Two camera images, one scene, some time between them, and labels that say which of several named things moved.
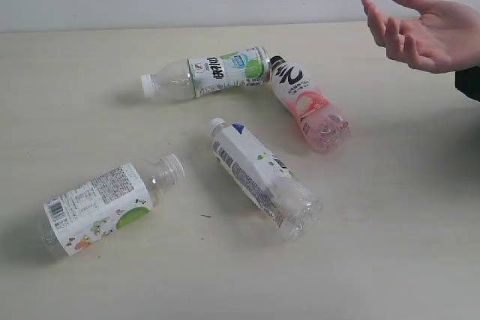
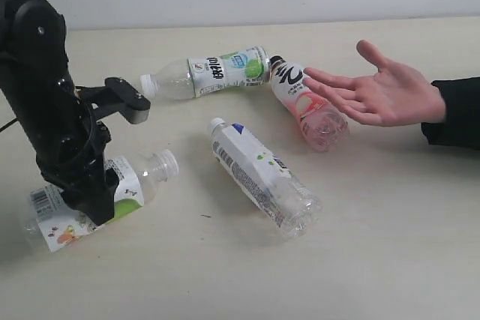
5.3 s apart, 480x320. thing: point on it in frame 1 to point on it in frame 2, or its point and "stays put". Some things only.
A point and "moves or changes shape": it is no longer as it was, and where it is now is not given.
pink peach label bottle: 322,126 stays put
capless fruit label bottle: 106,204 moves or changes shape
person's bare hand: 444,38 to 394,97
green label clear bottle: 238,68 stays put
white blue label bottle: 263,180 stays put
